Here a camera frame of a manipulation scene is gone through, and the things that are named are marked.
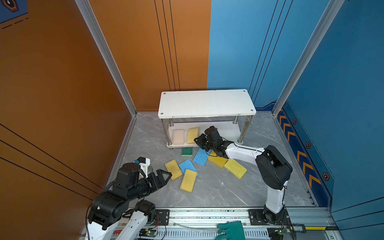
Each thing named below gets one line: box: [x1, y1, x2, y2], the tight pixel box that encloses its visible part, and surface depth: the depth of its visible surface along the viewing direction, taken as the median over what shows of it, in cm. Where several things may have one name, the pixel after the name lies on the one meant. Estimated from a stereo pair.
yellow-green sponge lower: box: [224, 158, 248, 180], surface depth 91 cm
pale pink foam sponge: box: [172, 129, 185, 146], surface depth 96 cm
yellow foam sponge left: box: [165, 159, 183, 181], surface depth 89 cm
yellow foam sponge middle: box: [180, 169, 198, 193], surface depth 85 cm
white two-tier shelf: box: [157, 89, 257, 150], surface depth 82 cm
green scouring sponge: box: [181, 147, 193, 157], surface depth 98 cm
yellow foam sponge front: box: [187, 127, 199, 144], surface depth 96 cm
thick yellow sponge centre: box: [208, 150, 228, 168], surface depth 93 cm
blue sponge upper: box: [193, 148, 212, 166], surface depth 93 cm
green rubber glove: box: [215, 220, 245, 240], surface depth 70 cm
